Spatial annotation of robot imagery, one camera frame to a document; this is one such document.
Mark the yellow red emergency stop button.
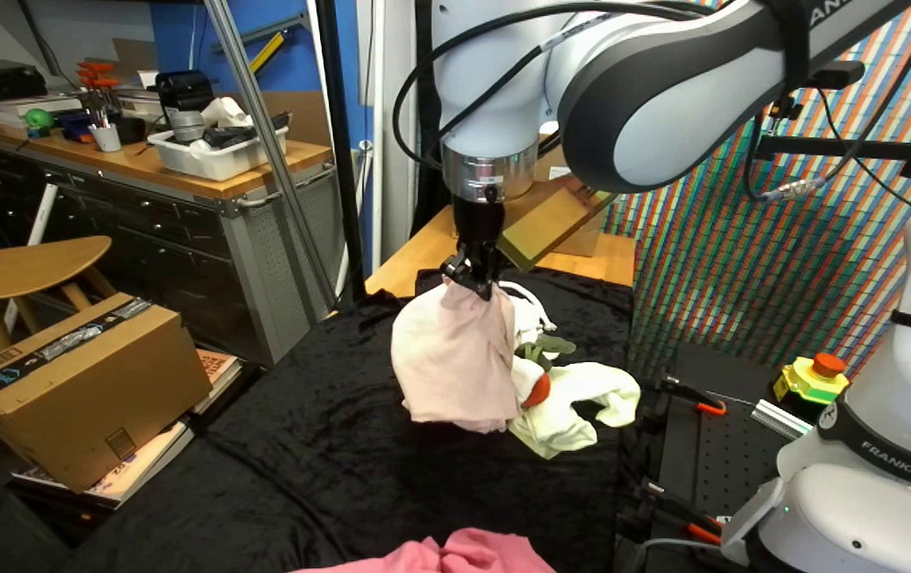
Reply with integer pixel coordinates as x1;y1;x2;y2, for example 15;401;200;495
772;354;852;404

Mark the brown cardboard box on floor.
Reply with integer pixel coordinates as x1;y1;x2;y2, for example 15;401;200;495
0;292;210;490

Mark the small white cloth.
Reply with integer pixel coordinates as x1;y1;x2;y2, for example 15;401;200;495
499;279;557;364

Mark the white plastic bin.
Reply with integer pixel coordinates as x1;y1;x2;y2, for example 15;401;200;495
147;131;267;182

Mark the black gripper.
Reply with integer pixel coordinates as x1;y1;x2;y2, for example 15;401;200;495
443;198;503;300

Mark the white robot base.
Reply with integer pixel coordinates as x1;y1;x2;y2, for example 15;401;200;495
719;218;911;573

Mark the wooden stool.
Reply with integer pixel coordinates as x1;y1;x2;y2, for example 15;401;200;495
0;236;114;351

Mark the wooden workbench cabinet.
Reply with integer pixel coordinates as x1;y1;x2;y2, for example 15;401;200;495
0;127;341;365

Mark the pale green cloth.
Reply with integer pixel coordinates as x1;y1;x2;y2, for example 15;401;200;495
510;364;641;458

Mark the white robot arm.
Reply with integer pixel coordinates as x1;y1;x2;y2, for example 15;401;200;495
411;0;911;296

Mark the black velvet table cloth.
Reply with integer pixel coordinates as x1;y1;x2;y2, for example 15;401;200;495
61;292;652;573

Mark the black vertical pole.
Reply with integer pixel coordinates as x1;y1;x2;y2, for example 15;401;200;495
312;0;366;306

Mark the red plush strawberry toy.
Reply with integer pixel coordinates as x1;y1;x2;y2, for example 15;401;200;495
512;334;576;409

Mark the peach cloth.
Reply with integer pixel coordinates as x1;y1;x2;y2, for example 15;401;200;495
392;279;520;433

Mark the pink cloth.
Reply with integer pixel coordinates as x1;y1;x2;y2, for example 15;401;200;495
299;529;554;573

